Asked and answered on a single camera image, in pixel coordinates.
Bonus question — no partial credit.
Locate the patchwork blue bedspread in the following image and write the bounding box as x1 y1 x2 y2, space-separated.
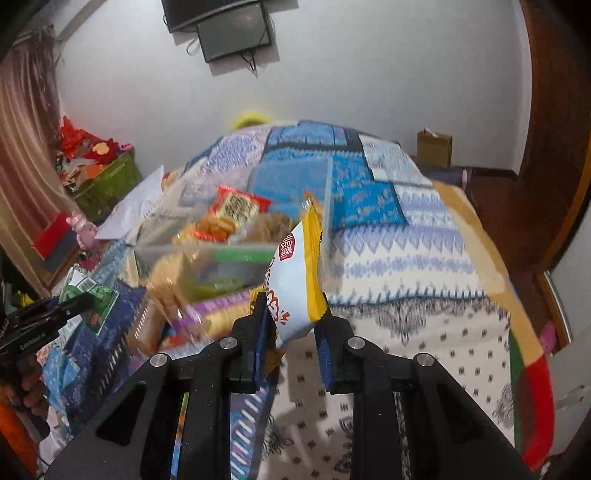
44 121 554 479

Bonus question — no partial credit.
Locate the striped brown curtain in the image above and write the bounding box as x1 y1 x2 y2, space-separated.
1 31 75 296

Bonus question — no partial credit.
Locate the pink plush toy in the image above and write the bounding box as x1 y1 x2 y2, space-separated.
66 211 97 251

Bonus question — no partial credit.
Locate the red snack package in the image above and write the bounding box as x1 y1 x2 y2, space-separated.
208 185 271 230

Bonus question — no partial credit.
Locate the white pillow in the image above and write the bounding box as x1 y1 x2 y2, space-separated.
95 165 164 240

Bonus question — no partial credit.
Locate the wall mounted black monitor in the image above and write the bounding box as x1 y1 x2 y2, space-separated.
197 1 273 63

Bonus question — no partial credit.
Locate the left hand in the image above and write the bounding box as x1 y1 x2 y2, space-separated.
0 363 48 419

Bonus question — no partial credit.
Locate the clear plastic storage box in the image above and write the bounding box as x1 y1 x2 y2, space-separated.
91 154 334 288

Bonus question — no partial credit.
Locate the brown wooden door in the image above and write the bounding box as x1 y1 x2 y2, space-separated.
474 1 590 280

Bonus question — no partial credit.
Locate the white yellow snack bag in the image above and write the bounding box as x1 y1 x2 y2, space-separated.
264 202 328 350

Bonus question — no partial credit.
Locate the green white snack packet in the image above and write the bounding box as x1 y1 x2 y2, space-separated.
59 266 119 335

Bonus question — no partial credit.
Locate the small cardboard box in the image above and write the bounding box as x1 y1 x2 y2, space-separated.
416 129 453 168

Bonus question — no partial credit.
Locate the red stuffed toy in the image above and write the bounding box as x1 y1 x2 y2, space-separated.
60 116 134 165

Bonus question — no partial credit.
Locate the green storage basket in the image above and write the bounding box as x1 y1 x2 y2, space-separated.
73 152 143 223

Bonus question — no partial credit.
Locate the purple snack packet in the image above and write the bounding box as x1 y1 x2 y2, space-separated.
171 289 250 341

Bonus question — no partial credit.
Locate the yellow curved tube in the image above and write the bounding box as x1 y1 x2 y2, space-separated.
230 110 273 131

